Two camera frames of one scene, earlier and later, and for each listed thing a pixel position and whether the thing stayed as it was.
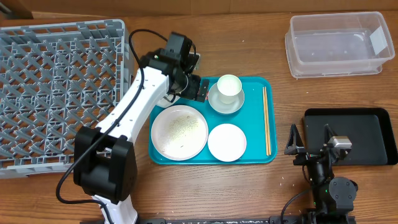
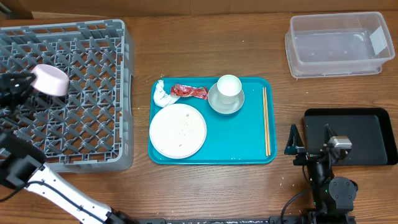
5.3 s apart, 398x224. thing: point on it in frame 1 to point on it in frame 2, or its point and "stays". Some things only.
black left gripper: [196, 90] to [15, 86]
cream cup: [229, 88] stays
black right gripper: [294, 144] stays
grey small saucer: [218, 105] stays
